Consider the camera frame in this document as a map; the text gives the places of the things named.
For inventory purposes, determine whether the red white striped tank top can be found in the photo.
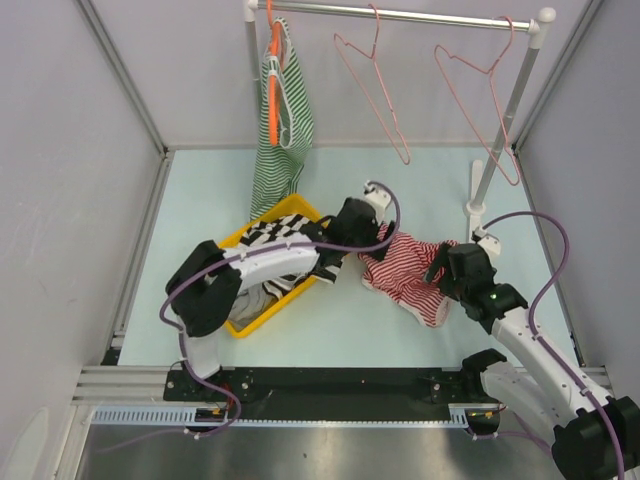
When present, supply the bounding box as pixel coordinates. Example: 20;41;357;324
358;232;452;328

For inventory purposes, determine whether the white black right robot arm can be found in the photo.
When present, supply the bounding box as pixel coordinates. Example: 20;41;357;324
425;243;639;479

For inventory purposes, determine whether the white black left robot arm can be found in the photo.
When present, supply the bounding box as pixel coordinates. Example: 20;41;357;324
166;190;391;400

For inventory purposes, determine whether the green white striped tank top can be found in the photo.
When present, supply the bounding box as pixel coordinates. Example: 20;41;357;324
250;17;314;220

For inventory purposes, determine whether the orange plastic hanger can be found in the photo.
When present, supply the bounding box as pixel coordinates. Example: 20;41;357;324
266;0;282;146

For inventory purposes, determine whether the black white striped garment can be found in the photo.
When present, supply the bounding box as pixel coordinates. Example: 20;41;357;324
237;214;343;300

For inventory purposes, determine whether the yellow plastic basket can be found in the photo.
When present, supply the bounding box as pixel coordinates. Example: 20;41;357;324
221;194;321;338

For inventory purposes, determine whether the grey garment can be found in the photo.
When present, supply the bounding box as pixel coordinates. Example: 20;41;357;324
227;286;277;331

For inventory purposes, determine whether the silver white clothes rack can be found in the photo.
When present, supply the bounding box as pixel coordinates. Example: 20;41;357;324
245;1;556;229

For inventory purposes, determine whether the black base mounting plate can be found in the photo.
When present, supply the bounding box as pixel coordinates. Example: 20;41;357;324
163;367;506;422

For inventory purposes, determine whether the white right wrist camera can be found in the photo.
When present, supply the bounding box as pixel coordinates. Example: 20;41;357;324
471;227;502;259

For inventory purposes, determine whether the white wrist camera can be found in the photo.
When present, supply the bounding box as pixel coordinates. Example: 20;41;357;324
471;227;502;259
363;181;392;216

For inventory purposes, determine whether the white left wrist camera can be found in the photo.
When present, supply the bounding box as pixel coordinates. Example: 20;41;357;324
363;181;392;216

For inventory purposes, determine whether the white slotted cable duct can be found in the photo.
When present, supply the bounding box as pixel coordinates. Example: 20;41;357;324
91;404;502;428

